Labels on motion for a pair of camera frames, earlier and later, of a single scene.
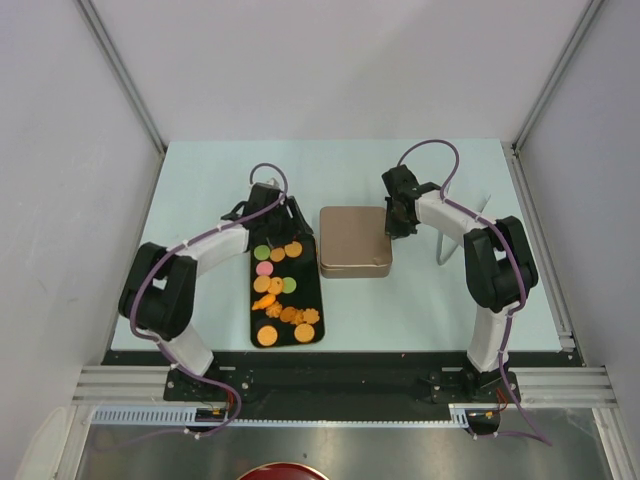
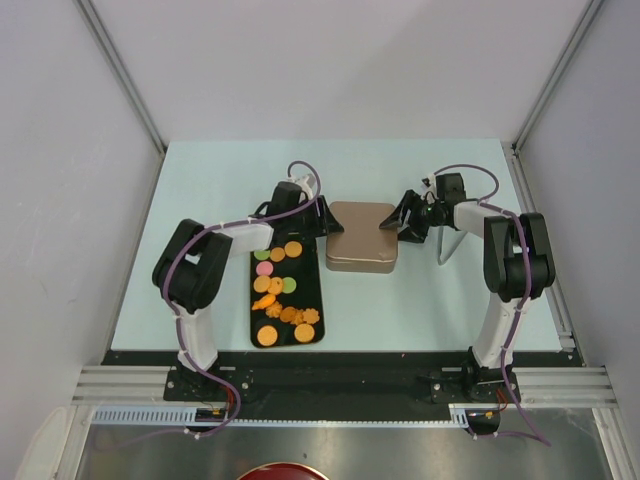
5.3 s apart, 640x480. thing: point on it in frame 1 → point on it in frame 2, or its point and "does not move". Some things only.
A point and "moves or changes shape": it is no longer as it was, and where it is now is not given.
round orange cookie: x=294 y=249 does not move
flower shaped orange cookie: x=311 y=316 does not move
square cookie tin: x=357 y=272 moves or changes shape
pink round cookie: x=264 y=268 does not move
